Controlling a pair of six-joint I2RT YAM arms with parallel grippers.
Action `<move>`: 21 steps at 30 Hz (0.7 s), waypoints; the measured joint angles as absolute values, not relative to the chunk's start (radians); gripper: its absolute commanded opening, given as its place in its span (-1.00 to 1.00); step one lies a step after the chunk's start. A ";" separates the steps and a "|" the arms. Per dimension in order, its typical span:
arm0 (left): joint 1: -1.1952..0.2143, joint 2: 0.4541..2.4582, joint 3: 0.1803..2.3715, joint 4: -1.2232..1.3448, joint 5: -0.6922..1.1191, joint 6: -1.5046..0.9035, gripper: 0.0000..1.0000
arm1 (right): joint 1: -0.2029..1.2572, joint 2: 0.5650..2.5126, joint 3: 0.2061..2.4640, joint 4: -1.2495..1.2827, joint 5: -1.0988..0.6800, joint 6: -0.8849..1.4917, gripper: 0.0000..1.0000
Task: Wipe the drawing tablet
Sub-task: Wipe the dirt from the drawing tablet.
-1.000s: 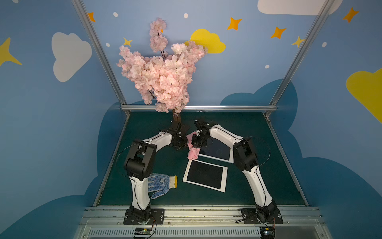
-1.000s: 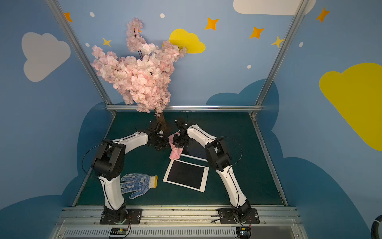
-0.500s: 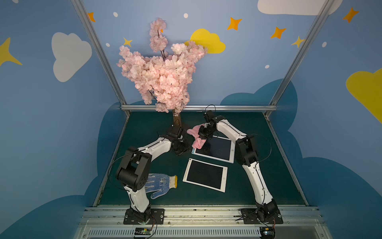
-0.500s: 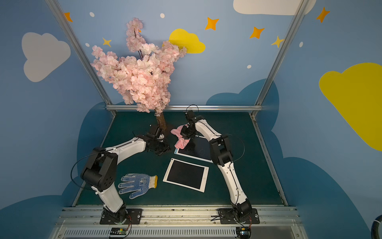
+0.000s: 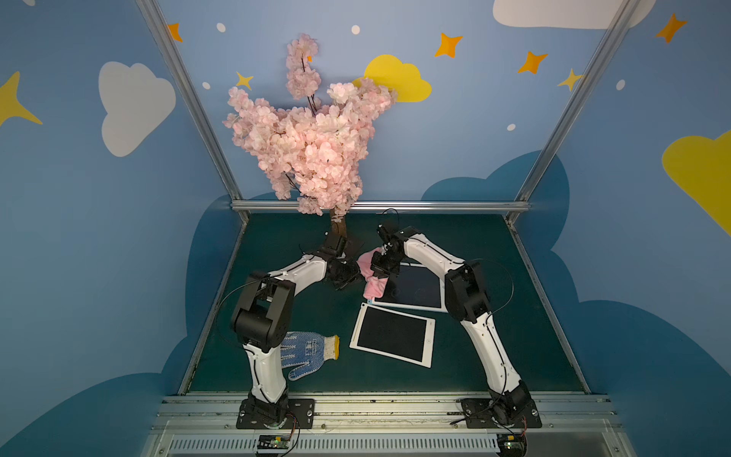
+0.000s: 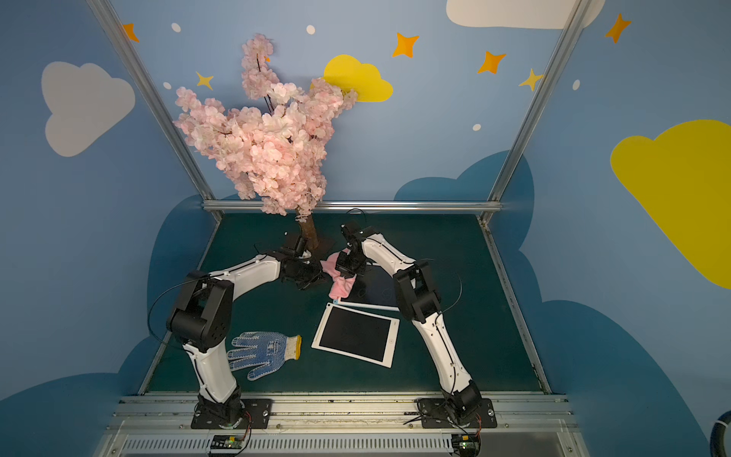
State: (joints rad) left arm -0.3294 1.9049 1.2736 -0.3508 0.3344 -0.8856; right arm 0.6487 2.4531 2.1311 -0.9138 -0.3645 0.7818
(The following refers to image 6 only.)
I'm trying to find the aluminium frame rails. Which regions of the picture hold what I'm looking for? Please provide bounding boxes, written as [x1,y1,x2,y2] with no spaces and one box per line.
[85,0,595,395]

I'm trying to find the aluminium front mounting rail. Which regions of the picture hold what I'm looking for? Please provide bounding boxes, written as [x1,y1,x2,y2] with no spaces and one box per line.
[95,391,589,456]

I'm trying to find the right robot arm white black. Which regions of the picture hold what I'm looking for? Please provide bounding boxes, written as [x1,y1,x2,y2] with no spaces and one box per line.
[336,222,482,426]

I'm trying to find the right green circuit board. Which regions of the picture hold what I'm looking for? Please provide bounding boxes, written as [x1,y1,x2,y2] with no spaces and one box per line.
[450,433,481,457]

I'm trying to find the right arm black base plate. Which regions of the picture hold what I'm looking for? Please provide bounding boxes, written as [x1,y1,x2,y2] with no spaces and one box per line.
[415,397,498,430]

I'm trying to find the white drawing tablet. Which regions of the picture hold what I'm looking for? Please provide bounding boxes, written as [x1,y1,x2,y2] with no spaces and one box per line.
[311,303,400,369]
[334,265,399,312]

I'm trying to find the pink cherry blossom tree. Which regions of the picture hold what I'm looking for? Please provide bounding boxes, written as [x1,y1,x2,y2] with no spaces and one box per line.
[175,34,358,255]

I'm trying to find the green circuit board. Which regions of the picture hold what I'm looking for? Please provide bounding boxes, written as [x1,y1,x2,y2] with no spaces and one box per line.
[450,433,481,457]
[209,434,246,456]

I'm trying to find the left green circuit board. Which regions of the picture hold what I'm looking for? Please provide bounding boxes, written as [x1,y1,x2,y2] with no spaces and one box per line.
[209,434,246,456]

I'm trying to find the pink cloth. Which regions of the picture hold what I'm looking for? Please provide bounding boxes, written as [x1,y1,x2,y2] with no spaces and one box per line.
[321,252,356,301]

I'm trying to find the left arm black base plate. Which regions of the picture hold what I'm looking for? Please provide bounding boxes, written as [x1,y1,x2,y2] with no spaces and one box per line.
[190,398,272,430]

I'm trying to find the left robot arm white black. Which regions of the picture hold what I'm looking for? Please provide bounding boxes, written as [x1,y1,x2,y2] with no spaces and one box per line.
[166,234,323,430]

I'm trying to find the black hose at right edge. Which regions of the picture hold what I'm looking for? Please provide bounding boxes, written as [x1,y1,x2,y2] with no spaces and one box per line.
[709,409,731,457]

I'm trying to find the blue dotted work glove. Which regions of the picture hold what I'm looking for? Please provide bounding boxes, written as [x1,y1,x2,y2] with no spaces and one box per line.
[227,331,303,382]

